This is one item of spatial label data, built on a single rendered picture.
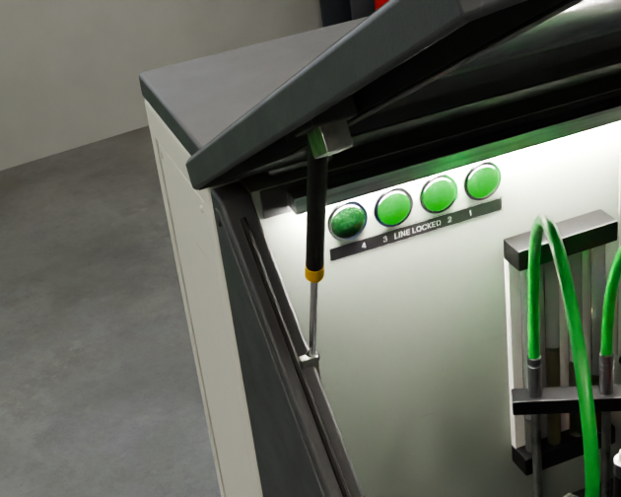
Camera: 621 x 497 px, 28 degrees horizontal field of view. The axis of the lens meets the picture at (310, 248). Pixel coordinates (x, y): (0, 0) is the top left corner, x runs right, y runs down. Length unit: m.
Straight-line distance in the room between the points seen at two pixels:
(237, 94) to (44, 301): 2.72
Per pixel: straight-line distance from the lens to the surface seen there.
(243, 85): 1.56
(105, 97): 5.24
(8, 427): 3.65
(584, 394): 1.19
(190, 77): 1.61
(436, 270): 1.55
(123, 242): 4.44
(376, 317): 1.54
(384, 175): 1.42
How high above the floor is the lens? 2.08
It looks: 30 degrees down
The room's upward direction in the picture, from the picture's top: 7 degrees counter-clockwise
